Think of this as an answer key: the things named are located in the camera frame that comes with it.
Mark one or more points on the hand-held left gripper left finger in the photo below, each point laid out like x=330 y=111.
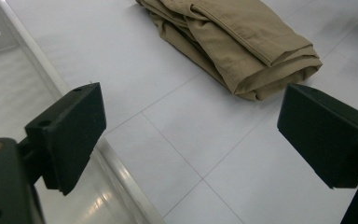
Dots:
x=71 y=133

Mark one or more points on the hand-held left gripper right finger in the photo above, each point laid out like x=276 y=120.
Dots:
x=323 y=137

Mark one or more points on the khaki pants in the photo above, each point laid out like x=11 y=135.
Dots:
x=236 y=40

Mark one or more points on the white glossy tray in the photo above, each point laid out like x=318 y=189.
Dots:
x=9 y=93

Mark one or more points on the grey panel with white dots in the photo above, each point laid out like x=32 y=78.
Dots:
x=3 y=18

